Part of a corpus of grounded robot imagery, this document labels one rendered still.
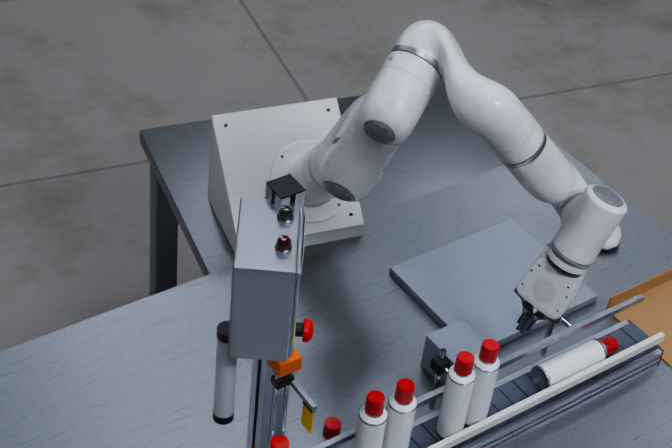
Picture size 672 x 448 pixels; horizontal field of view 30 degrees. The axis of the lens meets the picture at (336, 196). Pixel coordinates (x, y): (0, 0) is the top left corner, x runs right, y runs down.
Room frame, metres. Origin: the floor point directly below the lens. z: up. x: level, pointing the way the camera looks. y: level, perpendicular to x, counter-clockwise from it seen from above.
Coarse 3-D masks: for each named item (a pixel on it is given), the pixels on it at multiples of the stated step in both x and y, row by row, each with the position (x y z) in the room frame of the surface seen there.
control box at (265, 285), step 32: (256, 224) 1.46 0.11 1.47; (288, 224) 1.47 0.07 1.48; (256, 256) 1.38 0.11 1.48; (288, 256) 1.39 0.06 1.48; (256, 288) 1.36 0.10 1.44; (288, 288) 1.36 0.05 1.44; (256, 320) 1.36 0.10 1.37; (288, 320) 1.36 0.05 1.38; (256, 352) 1.36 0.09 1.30; (288, 352) 1.36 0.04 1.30
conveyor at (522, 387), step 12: (624, 336) 1.94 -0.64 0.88; (636, 336) 1.95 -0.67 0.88; (648, 336) 1.95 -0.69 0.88; (624, 348) 1.90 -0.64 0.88; (528, 372) 1.80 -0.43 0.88; (504, 384) 1.76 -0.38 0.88; (516, 384) 1.76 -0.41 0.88; (528, 384) 1.77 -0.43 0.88; (492, 396) 1.72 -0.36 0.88; (504, 396) 1.73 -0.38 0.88; (516, 396) 1.73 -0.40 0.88; (528, 396) 1.74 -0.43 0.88; (492, 408) 1.69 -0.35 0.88; (504, 408) 1.70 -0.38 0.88; (432, 420) 1.64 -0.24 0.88; (420, 432) 1.61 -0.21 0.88; (432, 432) 1.61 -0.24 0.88; (420, 444) 1.58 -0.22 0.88; (432, 444) 1.58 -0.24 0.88
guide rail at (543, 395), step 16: (656, 336) 1.92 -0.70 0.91; (624, 352) 1.86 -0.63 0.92; (640, 352) 1.88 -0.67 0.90; (592, 368) 1.80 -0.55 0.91; (608, 368) 1.82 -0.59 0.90; (560, 384) 1.74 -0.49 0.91; (576, 384) 1.77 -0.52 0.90; (528, 400) 1.69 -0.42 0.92; (544, 400) 1.71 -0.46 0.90; (496, 416) 1.64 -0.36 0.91; (512, 416) 1.66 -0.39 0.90; (464, 432) 1.59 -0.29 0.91; (480, 432) 1.61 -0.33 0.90
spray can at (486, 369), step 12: (492, 348) 1.65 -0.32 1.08; (480, 360) 1.65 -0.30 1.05; (492, 360) 1.64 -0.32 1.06; (480, 372) 1.64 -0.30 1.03; (492, 372) 1.64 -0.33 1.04; (480, 384) 1.63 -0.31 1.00; (492, 384) 1.64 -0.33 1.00; (480, 396) 1.63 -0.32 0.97; (468, 408) 1.64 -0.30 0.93; (480, 408) 1.63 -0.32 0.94; (468, 420) 1.64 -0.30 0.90; (480, 420) 1.64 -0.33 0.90
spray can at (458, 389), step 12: (456, 360) 1.62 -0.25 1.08; (468, 360) 1.61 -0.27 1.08; (456, 372) 1.61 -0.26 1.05; (468, 372) 1.61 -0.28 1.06; (456, 384) 1.60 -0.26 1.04; (468, 384) 1.60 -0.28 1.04; (444, 396) 1.61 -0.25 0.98; (456, 396) 1.59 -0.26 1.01; (468, 396) 1.60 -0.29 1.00; (444, 408) 1.60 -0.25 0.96; (456, 408) 1.59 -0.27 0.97; (444, 420) 1.60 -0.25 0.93; (456, 420) 1.59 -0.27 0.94; (444, 432) 1.60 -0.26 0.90; (456, 432) 1.60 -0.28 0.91
